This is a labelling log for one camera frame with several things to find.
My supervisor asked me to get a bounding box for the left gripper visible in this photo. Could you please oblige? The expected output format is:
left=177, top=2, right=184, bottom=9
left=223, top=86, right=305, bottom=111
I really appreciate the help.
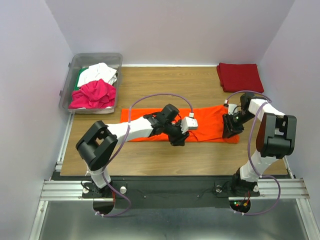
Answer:
left=162, top=119, right=189, bottom=147

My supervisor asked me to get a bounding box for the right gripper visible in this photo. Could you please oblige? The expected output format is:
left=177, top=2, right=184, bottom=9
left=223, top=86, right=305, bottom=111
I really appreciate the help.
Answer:
left=221, top=110, right=256, bottom=138

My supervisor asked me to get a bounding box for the orange t shirt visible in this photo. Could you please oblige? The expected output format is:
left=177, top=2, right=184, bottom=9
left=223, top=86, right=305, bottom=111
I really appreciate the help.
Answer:
left=120, top=105, right=240, bottom=144

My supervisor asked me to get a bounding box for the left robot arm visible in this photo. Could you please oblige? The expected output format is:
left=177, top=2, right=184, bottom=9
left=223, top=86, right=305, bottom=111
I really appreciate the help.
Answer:
left=75, top=104, right=198, bottom=197

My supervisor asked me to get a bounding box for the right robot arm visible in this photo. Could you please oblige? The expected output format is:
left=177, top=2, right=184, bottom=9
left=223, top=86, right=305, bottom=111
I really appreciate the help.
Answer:
left=222, top=90, right=297, bottom=195

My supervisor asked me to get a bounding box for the folded dark red t shirt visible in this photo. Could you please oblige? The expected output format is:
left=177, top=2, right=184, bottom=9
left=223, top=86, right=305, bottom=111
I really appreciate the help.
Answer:
left=216, top=62, right=264, bottom=93

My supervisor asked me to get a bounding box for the pink t shirt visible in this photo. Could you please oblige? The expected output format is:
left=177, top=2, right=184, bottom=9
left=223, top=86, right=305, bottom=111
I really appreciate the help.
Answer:
left=69, top=79, right=117, bottom=109

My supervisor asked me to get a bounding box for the clear plastic bin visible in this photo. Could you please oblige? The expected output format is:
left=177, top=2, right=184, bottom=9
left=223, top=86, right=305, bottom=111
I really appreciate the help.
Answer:
left=59, top=52, right=123, bottom=114

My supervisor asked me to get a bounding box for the white t shirt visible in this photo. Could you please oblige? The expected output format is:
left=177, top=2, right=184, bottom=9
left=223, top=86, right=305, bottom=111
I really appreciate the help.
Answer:
left=80, top=62, right=117, bottom=86

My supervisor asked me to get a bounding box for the green t shirt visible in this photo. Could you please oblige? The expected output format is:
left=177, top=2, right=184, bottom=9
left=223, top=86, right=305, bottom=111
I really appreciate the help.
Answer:
left=73, top=67, right=88, bottom=91

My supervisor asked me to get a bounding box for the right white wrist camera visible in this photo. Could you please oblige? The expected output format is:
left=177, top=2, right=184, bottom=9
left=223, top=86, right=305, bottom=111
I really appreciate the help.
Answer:
left=223, top=99, right=241, bottom=115

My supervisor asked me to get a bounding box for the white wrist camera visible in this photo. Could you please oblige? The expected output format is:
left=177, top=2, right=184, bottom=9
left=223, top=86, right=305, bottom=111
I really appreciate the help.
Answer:
left=180, top=116, right=198, bottom=133
left=223, top=99, right=241, bottom=115

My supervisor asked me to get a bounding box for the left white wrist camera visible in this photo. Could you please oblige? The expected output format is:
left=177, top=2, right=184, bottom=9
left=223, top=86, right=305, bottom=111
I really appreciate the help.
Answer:
left=180, top=116, right=198, bottom=133

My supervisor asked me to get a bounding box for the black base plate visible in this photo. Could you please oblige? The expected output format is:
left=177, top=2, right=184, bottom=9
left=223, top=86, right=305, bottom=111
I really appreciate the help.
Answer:
left=80, top=175, right=260, bottom=210

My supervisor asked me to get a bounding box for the aluminium frame rail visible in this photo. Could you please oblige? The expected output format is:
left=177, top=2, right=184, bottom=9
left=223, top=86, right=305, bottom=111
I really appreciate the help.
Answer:
left=40, top=177, right=310, bottom=201

